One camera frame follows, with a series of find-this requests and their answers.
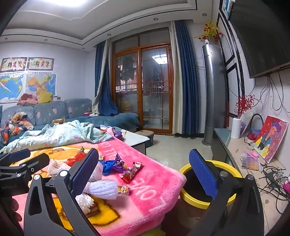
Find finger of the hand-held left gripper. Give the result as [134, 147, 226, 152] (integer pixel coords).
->
[0, 148, 31, 167]
[0, 153, 50, 181]

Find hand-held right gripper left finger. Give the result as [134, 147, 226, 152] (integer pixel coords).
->
[24, 148, 101, 236]

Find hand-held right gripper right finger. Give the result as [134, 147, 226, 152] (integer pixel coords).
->
[188, 148, 265, 236]

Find white plastic bag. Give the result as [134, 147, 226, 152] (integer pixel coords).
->
[46, 158, 73, 177]
[89, 162, 105, 183]

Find red plastic wrapper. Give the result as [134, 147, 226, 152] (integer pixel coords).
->
[65, 147, 86, 166]

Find blue plastic glove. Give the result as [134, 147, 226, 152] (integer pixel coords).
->
[101, 159, 123, 175]

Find white foam fruit net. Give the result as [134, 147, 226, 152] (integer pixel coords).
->
[75, 193, 96, 214]
[87, 180, 119, 200]

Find yellow rimmed bin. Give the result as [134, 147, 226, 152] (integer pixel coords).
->
[179, 160, 244, 229]

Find purple snack wrapper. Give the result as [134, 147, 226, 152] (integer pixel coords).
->
[113, 153, 129, 173]

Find red snack wrapper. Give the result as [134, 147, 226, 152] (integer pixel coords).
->
[120, 162, 144, 184]

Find person's left hand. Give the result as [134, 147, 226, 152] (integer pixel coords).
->
[0, 196, 23, 225]

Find orange patterned cloth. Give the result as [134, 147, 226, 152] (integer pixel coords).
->
[0, 111, 34, 144]

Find light blue printed quilt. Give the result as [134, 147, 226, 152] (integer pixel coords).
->
[0, 120, 115, 153]

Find grey television cabinet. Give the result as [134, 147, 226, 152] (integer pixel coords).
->
[211, 128, 290, 227]

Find clear bead organiser box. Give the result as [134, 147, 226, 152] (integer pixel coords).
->
[241, 150, 261, 171]

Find pink printed blanket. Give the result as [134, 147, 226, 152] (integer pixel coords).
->
[0, 127, 187, 236]

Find pink and red clothes pile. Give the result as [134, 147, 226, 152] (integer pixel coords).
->
[17, 93, 39, 107]

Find white top coffee table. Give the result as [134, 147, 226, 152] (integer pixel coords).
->
[113, 129, 150, 156]

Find white ribbed vase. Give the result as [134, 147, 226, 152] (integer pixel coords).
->
[231, 117, 243, 139]

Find blue patterned sofa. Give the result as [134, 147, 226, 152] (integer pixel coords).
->
[0, 98, 140, 146]

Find yellow pillow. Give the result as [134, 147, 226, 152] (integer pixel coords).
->
[38, 90, 53, 103]

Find dark round stool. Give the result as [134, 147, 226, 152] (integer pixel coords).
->
[137, 130, 154, 148]

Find world map poster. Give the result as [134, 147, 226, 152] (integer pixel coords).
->
[0, 74, 24, 103]

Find white framed picture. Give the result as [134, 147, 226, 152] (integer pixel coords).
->
[240, 110, 254, 137]

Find colourful canvas painting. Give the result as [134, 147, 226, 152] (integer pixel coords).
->
[252, 115, 289, 163]

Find country map poster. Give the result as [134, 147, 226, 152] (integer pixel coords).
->
[25, 73, 57, 97]

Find blue and beige curtain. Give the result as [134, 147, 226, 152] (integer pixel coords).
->
[92, 40, 119, 116]
[171, 20, 205, 138]

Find grey tower air conditioner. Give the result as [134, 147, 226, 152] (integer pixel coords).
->
[202, 43, 227, 149]

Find framed calligraphy picture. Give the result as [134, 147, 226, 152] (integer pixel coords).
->
[0, 57, 28, 73]
[27, 57, 55, 71]

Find wooden sliding glass door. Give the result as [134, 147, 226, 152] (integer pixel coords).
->
[112, 27, 174, 137]

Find yellow and red artificial flowers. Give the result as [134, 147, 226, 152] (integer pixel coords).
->
[194, 19, 223, 44]

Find basket with black hoop handle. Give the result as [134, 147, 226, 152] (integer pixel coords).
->
[248, 113, 264, 140]

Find tangled black cables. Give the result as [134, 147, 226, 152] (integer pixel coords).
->
[258, 162, 290, 200]

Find hanging black cables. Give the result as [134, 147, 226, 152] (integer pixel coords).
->
[258, 73, 290, 111]

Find black wall frame trim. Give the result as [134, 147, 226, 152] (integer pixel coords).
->
[217, 11, 245, 118]

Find black wall television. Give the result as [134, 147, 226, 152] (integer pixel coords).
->
[228, 0, 290, 79]

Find blue wall picture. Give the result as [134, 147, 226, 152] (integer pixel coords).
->
[221, 0, 234, 20]

